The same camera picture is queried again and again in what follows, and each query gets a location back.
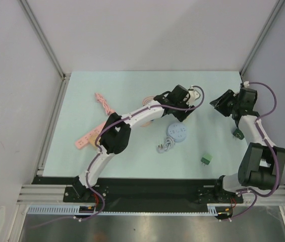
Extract dark green cube adapter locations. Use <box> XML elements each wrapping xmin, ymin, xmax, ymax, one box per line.
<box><xmin>233</xmin><ymin>128</ymin><xmax>244</xmax><ymax>140</ymax></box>

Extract tan cube plug adapter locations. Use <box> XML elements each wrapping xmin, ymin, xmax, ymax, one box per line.
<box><xmin>89</xmin><ymin>135</ymin><xmax>100</xmax><ymax>149</ymax></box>

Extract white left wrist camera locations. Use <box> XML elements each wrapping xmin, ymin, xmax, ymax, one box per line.
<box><xmin>186</xmin><ymin>87</ymin><xmax>201</xmax><ymax>106</ymax></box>

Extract aluminium front frame rail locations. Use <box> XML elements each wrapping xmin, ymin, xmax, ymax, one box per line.
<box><xmin>17</xmin><ymin>185</ymin><xmax>285</xmax><ymax>206</ymax></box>

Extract long pink power strip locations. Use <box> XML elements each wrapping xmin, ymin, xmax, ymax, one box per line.
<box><xmin>75</xmin><ymin>122</ymin><xmax>106</xmax><ymax>150</ymax></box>

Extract round pink power strip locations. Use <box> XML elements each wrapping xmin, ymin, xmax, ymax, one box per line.
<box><xmin>141</xmin><ymin>120</ymin><xmax>153</xmax><ymax>127</ymax></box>

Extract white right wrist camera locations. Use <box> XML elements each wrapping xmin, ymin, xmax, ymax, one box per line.
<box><xmin>240</xmin><ymin>81</ymin><xmax>250</xmax><ymax>88</ymax></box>

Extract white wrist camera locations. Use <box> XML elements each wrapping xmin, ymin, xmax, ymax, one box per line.
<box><xmin>240</xmin><ymin>81</ymin><xmax>250</xmax><ymax>88</ymax></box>
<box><xmin>186</xmin><ymin>87</ymin><xmax>201</xmax><ymax>106</ymax></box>

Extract right aluminium frame post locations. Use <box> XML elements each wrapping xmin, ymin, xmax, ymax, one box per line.
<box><xmin>239</xmin><ymin>0</ymin><xmax>285</xmax><ymax>79</ymax></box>

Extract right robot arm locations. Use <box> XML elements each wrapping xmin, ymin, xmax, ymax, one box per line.
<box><xmin>210</xmin><ymin>87</ymin><xmax>285</xmax><ymax>202</ymax></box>

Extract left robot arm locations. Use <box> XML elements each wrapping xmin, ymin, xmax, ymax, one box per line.
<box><xmin>72</xmin><ymin>85</ymin><xmax>200</xmax><ymax>202</ymax></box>

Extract round blue power strip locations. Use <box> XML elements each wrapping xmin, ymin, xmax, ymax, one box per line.
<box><xmin>157</xmin><ymin>123</ymin><xmax>187</xmax><ymax>153</ymax></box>

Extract left aluminium side rail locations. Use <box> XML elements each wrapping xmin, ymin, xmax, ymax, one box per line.
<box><xmin>34</xmin><ymin>73</ymin><xmax>71</xmax><ymax>176</ymax></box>

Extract aluminium frame post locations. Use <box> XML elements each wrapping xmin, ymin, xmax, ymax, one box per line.
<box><xmin>18</xmin><ymin>0</ymin><xmax>66</xmax><ymax>80</ymax></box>
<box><xmin>239</xmin><ymin>0</ymin><xmax>285</xmax><ymax>79</ymax></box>

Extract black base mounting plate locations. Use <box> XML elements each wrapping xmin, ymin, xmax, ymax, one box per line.
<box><xmin>32</xmin><ymin>176</ymin><xmax>244</xmax><ymax>218</ymax></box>

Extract left aluminium frame post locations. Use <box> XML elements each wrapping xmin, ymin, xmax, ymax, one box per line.
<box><xmin>18</xmin><ymin>0</ymin><xmax>66</xmax><ymax>80</ymax></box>

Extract green plug adapter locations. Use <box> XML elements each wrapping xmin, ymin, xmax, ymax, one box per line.
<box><xmin>201</xmin><ymin>153</ymin><xmax>213</xmax><ymax>166</ymax></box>

